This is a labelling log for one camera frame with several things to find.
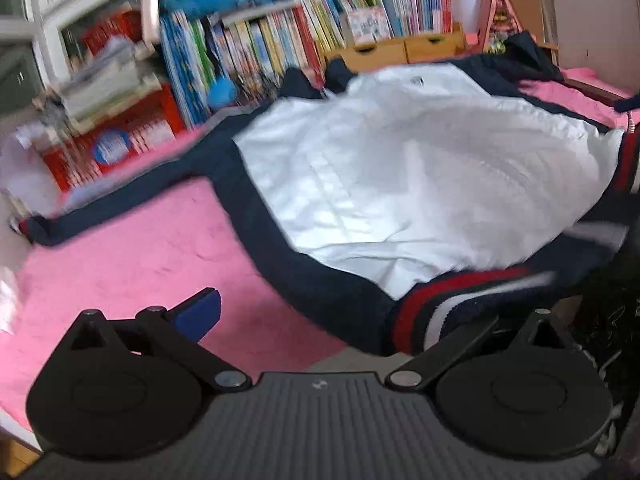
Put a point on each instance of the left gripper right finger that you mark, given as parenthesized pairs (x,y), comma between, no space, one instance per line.
(538,398)

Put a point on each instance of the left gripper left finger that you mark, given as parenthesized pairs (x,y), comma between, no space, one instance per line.
(120,389)

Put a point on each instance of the white and navy jacket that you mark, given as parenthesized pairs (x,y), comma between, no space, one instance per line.
(391,207)

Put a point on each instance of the pink bunny table mat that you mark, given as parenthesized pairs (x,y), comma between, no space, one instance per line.
(160,252)

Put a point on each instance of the red plastic crate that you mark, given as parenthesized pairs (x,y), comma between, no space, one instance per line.
(145,126)

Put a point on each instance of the blue plush ball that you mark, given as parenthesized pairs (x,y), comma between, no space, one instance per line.
(222,93)

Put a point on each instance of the stack of papers and booklets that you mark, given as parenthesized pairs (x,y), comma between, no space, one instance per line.
(121,68)

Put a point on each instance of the red upper basket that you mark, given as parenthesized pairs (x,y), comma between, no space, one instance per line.
(126,23)

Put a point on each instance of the row of upright books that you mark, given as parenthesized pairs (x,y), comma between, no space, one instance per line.
(255,46)

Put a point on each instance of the wooden drawer organizer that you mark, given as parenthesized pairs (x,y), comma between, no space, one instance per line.
(417,49)

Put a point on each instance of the white pencil pattern box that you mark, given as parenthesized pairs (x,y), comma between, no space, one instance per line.
(365,26)

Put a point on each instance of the pink toy house frame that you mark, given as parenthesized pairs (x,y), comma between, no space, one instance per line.
(496,23)

